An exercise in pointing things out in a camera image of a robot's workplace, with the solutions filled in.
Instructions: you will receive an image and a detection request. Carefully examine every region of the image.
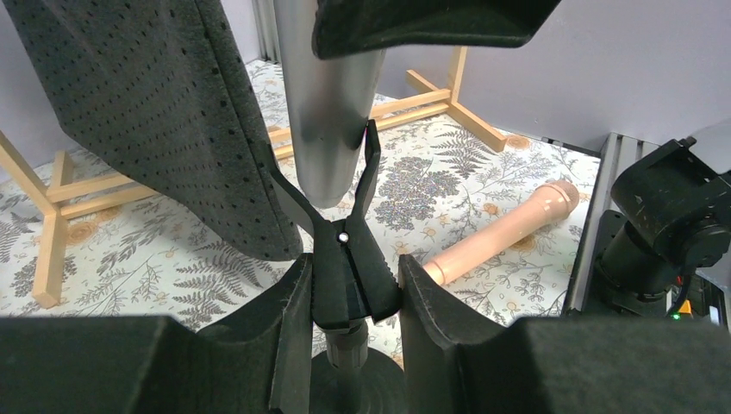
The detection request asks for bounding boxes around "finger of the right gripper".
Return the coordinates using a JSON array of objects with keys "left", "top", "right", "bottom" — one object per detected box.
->
[{"left": 312, "top": 0, "right": 559, "bottom": 60}]

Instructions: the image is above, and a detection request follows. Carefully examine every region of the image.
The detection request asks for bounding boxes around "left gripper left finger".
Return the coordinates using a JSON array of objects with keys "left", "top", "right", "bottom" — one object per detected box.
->
[{"left": 1, "top": 254, "right": 312, "bottom": 413}]

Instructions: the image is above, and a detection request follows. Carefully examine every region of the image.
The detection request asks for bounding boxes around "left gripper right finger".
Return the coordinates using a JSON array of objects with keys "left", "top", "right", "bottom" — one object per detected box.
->
[{"left": 398, "top": 254, "right": 730, "bottom": 413}]

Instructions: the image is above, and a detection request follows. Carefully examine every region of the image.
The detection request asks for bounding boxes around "silver microphone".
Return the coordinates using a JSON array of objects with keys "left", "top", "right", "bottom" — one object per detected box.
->
[{"left": 273, "top": 0, "right": 385, "bottom": 208}]

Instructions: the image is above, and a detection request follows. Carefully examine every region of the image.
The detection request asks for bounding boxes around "black mic stand front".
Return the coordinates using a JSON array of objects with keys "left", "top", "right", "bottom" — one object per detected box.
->
[{"left": 266, "top": 120, "right": 407, "bottom": 413}]

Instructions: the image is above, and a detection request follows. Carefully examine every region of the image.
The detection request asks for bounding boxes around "pink beige microphone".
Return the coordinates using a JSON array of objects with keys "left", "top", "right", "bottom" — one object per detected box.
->
[{"left": 423, "top": 180, "right": 579, "bottom": 285}]

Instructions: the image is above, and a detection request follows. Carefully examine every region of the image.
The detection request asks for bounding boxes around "dark grey hanging garment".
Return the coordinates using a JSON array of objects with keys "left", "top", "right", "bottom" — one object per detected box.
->
[{"left": 4, "top": 1, "right": 303, "bottom": 261}]

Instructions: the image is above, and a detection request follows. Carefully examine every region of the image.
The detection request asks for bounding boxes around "wooden clothes rack frame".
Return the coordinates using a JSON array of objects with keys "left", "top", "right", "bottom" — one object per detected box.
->
[{"left": 1, "top": 46, "right": 508, "bottom": 309}]

